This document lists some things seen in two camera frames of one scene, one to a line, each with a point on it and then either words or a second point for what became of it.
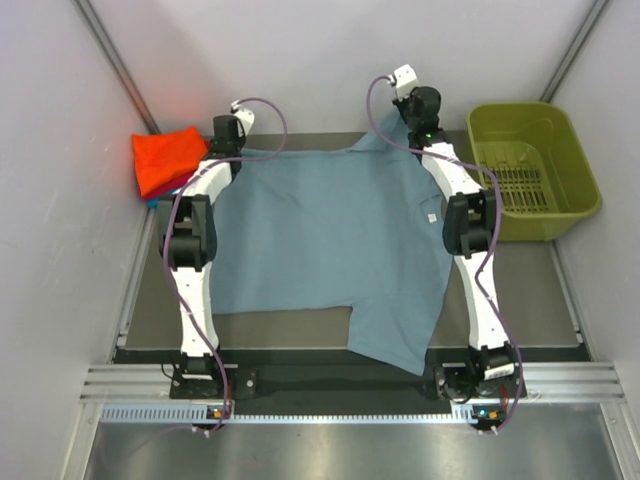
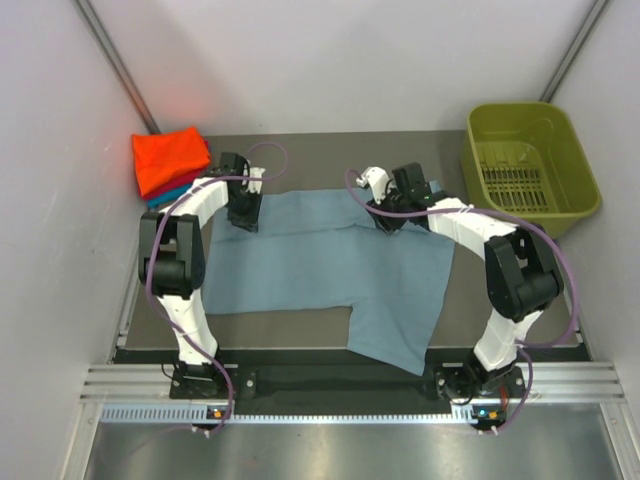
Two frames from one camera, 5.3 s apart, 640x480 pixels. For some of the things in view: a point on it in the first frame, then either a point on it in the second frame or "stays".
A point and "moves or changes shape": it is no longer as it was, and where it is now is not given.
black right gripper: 400,104 → 385,223
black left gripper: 239,141 → 248,221
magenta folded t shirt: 177,183 stays
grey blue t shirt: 361,229 moves or changes shape
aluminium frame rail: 580,381 stays
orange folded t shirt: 162,157 stays
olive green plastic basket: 544,182 stays
